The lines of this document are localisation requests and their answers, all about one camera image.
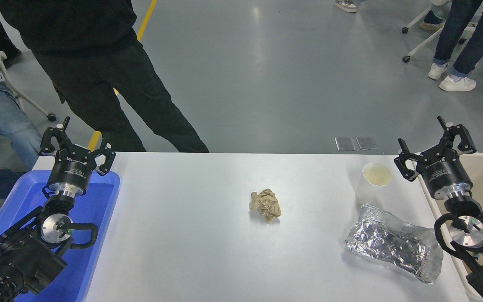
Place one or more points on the crumpled silver foil tray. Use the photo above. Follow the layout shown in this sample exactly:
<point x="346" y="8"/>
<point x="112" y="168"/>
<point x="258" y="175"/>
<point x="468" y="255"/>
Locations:
<point x="392" y="243"/>

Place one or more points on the blue plastic tray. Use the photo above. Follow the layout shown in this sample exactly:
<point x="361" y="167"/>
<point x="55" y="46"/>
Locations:
<point x="94" y="209"/>

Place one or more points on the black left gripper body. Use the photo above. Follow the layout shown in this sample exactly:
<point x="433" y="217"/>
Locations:
<point x="70" y="174"/>

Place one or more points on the white paper cup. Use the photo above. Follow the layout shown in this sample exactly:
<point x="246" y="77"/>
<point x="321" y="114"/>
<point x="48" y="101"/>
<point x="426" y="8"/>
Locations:
<point x="376" y="174"/>

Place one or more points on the clear floor plate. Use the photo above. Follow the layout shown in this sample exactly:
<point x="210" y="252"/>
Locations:
<point x="345" y="143"/>
<point x="366" y="142"/>

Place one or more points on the white wheeled chair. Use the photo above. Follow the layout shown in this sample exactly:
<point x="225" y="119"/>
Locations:
<point x="406" y="59"/>
<point x="51" y="117"/>

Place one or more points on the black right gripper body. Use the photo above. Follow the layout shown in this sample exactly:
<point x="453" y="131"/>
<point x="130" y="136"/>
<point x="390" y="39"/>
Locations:
<point x="445" y="174"/>

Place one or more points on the crumpled tan paper ball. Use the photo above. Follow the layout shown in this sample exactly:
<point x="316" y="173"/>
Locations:
<point x="265" y="205"/>

